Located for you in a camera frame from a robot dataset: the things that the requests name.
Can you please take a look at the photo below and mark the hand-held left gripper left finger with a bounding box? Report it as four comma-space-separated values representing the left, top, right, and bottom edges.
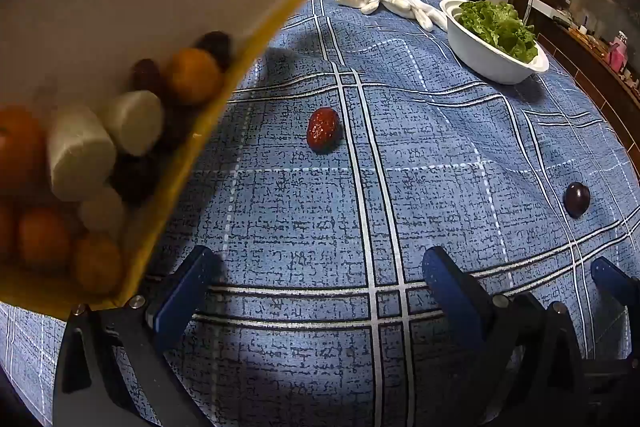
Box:
52, 246, 221, 427

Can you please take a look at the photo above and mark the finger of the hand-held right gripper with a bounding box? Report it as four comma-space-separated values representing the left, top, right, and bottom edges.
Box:
590, 257, 640, 308

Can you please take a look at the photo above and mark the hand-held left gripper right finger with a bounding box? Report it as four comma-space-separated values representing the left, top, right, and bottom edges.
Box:
421, 246, 588, 427

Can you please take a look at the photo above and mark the orange tangerine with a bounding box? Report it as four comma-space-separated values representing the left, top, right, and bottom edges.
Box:
17, 206, 72, 272
70, 233, 125, 298
0, 105, 48, 198
165, 48, 224, 106

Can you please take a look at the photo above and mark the white bun piece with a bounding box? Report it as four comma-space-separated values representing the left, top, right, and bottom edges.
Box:
77, 186, 126, 238
102, 90, 166, 156

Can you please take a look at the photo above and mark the white peeled yam chunk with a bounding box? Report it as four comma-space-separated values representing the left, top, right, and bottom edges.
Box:
47, 104, 118, 202

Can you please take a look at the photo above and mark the blue plaid tablecloth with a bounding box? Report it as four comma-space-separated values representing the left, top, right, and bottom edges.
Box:
0, 0, 640, 427

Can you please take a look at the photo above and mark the dark wooden cabinet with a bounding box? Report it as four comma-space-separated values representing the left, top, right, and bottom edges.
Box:
510, 0, 640, 148

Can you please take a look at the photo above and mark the white bowl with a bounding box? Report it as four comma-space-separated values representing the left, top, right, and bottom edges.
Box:
440, 0, 550, 85

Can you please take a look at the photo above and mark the green lettuce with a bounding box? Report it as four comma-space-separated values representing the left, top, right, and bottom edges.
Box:
457, 1, 538, 62

